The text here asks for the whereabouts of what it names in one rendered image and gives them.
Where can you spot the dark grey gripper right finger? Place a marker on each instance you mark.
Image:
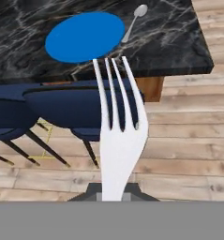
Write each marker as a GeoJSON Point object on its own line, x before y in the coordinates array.
{"type": "Point", "coordinates": [136, 192]}

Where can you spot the silver spoon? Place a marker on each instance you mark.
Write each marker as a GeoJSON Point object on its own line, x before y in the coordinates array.
{"type": "Point", "coordinates": [138, 14]}

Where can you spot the dark blue chair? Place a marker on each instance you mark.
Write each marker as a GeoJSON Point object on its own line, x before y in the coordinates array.
{"type": "Point", "coordinates": [10, 115]}
{"type": "Point", "coordinates": [69, 109]}

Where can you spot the blue round plate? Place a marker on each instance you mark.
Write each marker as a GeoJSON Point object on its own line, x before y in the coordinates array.
{"type": "Point", "coordinates": [84, 37]}

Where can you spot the white fork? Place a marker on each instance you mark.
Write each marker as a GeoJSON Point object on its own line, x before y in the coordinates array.
{"type": "Point", "coordinates": [121, 146]}

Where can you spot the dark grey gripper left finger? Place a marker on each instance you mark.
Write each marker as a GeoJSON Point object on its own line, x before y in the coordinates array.
{"type": "Point", "coordinates": [91, 193]}

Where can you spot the black marble dining table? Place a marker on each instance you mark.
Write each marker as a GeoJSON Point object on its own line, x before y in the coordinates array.
{"type": "Point", "coordinates": [166, 40]}

